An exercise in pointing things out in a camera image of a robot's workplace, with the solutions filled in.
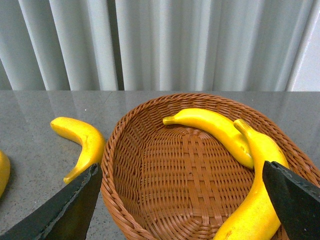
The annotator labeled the long yellow banana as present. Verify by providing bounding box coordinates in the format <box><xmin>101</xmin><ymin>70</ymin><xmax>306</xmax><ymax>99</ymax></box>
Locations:
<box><xmin>213</xmin><ymin>119</ymin><xmax>289</xmax><ymax>240</ymax></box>

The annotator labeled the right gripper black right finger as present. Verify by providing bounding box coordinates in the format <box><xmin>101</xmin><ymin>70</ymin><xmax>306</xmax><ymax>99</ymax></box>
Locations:
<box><xmin>262</xmin><ymin>161</ymin><xmax>320</xmax><ymax>240</ymax></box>

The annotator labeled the white pleated curtain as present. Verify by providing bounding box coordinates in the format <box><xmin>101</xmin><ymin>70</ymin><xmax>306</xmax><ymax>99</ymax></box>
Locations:
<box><xmin>0</xmin><ymin>0</ymin><xmax>320</xmax><ymax>91</ymax></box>

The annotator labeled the yellow banana in basket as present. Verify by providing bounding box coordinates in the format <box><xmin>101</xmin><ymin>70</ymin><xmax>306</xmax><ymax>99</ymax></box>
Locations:
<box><xmin>162</xmin><ymin>108</ymin><xmax>254</xmax><ymax>169</ymax></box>

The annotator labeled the right brown wicker basket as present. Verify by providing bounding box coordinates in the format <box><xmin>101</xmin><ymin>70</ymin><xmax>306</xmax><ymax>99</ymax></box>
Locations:
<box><xmin>101</xmin><ymin>93</ymin><xmax>320</xmax><ymax>240</ymax></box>

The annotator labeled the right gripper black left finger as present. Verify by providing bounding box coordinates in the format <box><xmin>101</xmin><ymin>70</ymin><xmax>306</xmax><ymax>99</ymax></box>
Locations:
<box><xmin>0</xmin><ymin>163</ymin><xmax>102</xmax><ymax>240</ymax></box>

